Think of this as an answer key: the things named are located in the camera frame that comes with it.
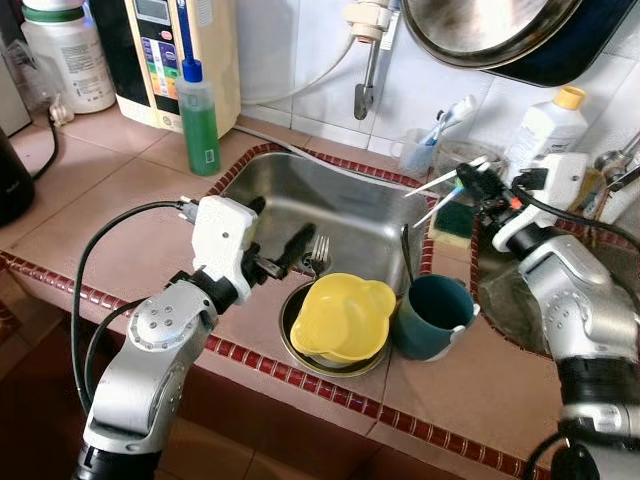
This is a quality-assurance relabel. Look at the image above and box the black kettle power cord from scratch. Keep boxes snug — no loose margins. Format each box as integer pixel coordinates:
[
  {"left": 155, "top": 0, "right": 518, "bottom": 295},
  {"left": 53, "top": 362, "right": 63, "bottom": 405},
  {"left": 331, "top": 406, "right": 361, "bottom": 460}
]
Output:
[{"left": 30, "top": 115, "right": 61, "bottom": 183}]

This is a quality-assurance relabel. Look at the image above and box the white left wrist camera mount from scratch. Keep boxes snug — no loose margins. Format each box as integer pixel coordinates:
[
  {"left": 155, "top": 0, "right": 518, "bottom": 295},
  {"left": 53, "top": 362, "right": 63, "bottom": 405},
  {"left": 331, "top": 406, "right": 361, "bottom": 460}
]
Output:
[{"left": 190, "top": 195, "right": 259, "bottom": 301}]

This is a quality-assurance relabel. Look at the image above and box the white detergent bottle yellow cap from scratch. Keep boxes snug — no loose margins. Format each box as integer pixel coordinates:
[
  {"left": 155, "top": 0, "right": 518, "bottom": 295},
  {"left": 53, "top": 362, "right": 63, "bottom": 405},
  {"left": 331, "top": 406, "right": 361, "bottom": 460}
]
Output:
[{"left": 503, "top": 85, "right": 589, "bottom": 186}]

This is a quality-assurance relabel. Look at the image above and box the thin white hose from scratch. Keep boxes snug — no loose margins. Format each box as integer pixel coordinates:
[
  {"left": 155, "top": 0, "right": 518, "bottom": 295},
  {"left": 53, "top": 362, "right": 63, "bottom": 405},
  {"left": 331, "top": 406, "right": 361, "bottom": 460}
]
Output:
[{"left": 240, "top": 35, "right": 361, "bottom": 106}]

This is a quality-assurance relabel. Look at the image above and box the chrome wall tap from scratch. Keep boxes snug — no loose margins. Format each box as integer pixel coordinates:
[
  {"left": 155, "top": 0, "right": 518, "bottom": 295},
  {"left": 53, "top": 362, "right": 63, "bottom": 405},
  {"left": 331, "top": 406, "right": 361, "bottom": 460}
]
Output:
[{"left": 345, "top": 0, "right": 401, "bottom": 121}]

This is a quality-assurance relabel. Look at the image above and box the stainless steel sink basin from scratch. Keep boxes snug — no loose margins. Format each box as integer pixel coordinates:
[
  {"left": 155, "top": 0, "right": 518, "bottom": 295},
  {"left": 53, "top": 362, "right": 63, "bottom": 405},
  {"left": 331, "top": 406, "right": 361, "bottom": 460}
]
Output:
[
  {"left": 210, "top": 143, "right": 436, "bottom": 301},
  {"left": 470, "top": 225, "right": 640, "bottom": 356}
]

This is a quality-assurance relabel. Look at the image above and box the chrome kitchen faucet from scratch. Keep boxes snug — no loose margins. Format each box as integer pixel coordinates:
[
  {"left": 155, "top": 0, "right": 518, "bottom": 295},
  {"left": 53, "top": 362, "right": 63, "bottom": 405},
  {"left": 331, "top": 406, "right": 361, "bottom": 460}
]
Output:
[{"left": 595, "top": 135, "right": 640, "bottom": 231}]

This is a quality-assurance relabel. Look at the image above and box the beige water ionizer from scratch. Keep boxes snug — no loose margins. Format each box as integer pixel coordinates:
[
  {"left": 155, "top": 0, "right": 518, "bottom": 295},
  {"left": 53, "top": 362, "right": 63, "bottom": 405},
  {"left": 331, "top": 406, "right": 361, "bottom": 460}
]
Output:
[{"left": 88, "top": 0, "right": 241, "bottom": 136}]

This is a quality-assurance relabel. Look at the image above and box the green yellow dish sponge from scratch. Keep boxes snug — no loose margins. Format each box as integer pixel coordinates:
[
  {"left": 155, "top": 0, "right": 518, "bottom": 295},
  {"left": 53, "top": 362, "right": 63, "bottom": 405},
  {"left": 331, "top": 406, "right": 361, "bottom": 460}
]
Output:
[{"left": 430, "top": 195, "right": 479, "bottom": 241}]

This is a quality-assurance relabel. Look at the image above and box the green dish soap bottle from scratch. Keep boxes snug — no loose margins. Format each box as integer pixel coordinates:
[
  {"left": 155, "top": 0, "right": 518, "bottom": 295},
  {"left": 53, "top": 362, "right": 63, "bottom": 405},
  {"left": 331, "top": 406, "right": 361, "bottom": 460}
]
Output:
[{"left": 176, "top": 58, "right": 223, "bottom": 178}]

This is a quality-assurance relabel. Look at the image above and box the black electric kettle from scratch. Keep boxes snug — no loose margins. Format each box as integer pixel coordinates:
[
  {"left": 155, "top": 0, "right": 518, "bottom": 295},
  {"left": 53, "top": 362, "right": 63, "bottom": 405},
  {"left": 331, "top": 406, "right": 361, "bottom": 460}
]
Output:
[{"left": 0, "top": 130, "right": 36, "bottom": 226}]

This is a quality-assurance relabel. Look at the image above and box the clear round plastic container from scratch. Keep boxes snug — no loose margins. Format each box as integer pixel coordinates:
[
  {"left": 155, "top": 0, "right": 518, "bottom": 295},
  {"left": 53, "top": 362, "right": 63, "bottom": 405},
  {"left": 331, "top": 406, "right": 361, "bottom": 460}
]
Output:
[{"left": 435, "top": 140, "right": 501, "bottom": 201}]

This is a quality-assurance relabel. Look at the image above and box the teal mug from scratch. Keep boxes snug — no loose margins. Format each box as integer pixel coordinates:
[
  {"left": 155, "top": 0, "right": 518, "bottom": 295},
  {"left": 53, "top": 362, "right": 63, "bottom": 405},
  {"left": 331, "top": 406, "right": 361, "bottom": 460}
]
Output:
[{"left": 390, "top": 274, "right": 481, "bottom": 362}]

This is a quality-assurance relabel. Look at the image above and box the white jar green lid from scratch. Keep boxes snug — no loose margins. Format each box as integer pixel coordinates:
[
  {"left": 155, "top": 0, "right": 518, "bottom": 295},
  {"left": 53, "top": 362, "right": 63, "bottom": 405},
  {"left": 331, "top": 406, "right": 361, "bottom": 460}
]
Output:
[{"left": 20, "top": 0, "right": 116, "bottom": 114}]

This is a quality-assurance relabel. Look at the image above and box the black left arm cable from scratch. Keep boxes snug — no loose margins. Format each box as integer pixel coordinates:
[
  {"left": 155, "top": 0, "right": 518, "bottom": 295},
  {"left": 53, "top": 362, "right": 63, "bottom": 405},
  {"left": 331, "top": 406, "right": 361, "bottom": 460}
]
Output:
[{"left": 72, "top": 200, "right": 196, "bottom": 411}]

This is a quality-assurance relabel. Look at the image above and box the hanging steel wok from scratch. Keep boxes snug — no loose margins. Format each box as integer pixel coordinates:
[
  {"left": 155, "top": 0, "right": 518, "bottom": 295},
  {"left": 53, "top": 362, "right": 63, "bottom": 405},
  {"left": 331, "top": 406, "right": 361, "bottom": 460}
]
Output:
[{"left": 402, "top": 0, "right": 581, "bottom": 69}]

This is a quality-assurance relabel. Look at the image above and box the white toothbrush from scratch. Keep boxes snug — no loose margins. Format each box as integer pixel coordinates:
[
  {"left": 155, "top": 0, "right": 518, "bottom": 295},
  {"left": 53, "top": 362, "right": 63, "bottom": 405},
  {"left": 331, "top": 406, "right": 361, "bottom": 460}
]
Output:
[
  {"left": 405, "top": 158, "right": 489, "bottom": 198},
  {"left": 415, "top": 183, "right": 473, "bottom": 228}
]

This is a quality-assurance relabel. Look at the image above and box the blue toothbrush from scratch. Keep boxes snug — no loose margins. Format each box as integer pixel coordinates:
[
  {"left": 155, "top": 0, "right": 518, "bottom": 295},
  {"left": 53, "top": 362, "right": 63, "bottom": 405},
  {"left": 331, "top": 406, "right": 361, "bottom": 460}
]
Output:
[{"left": 425, "top": 115, "right": 451, "bottom": 149}]

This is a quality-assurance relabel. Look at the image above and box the white power plug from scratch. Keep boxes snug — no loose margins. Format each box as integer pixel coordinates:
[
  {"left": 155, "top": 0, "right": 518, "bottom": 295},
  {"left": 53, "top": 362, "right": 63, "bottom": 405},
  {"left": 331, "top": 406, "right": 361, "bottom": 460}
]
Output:
[{"left": 48, "top": 95, "right": 76, "bottom": 126}]

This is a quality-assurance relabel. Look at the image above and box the yellow plastic bowl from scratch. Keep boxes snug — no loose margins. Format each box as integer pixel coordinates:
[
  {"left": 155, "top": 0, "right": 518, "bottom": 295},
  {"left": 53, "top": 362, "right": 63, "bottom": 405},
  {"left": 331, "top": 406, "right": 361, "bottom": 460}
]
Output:
[{"left": 290, "top": 272, "right": 398, "bottom": 367}]

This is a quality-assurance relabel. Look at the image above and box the steel spoon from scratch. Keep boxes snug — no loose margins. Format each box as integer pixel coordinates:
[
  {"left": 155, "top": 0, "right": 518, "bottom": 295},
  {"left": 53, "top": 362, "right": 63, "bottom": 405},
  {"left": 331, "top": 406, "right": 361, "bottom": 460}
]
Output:
[{"left": 400, "top": 224, "right": 417, "bottom": 291}]

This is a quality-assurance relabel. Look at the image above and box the steel fork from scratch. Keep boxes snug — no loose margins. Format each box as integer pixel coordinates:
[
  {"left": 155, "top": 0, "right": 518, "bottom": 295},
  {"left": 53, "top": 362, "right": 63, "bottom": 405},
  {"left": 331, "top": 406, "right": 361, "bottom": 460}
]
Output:
[{"left": 303, "top": 234, "right": 333, "bottom": 279}]

